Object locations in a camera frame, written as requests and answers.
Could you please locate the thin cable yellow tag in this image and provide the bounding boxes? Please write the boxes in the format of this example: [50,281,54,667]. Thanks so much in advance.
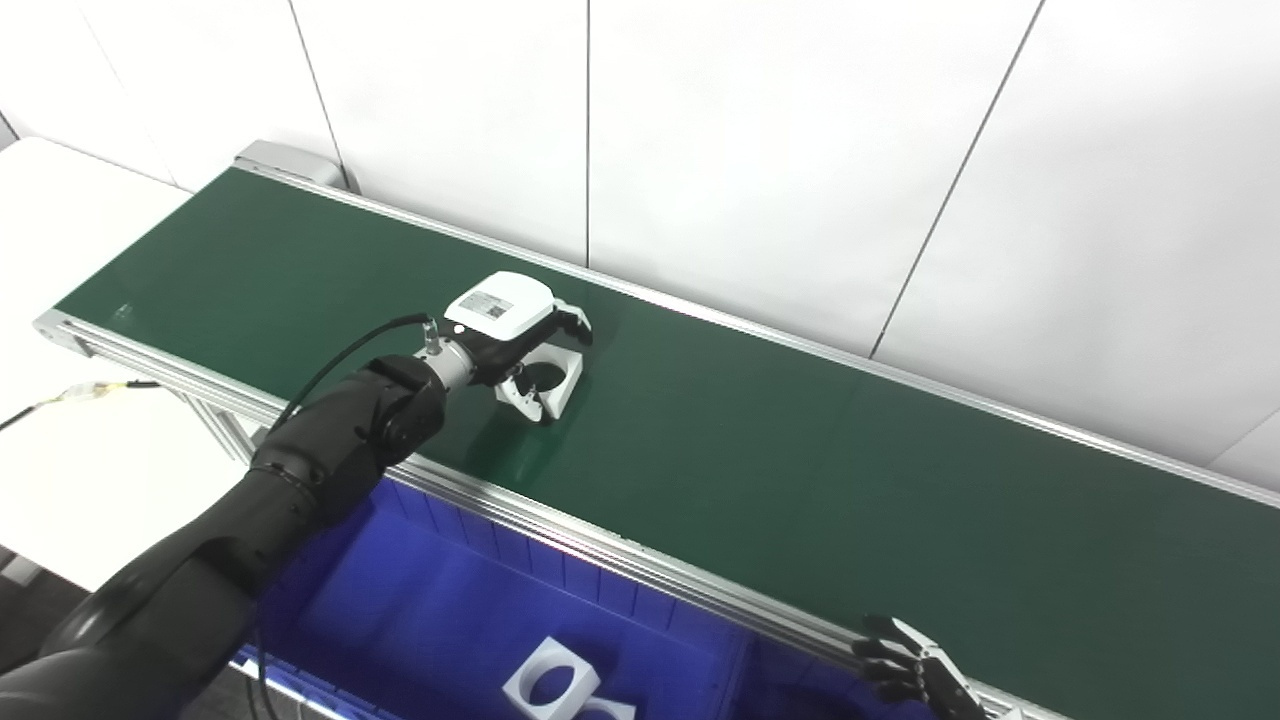
[0,378,163,433]

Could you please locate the green conveyor belt aluminium frame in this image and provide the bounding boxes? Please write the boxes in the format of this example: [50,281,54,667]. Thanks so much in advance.
[33,140,1280,720]

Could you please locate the blue plastic bin white parts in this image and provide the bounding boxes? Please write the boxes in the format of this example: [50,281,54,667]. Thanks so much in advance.
[228,468,761,720]

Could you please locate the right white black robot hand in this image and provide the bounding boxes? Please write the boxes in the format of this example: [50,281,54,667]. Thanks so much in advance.
[850,613,993,720]

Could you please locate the blue plastic bin black parts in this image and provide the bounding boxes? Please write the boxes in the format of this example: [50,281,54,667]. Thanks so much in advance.
[722,636,941,720]

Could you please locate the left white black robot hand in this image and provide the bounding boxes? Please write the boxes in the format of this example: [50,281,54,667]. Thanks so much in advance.
[443,271,594,425]

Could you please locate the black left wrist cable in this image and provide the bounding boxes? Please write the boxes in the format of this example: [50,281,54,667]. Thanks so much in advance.
[248,312,443,720]

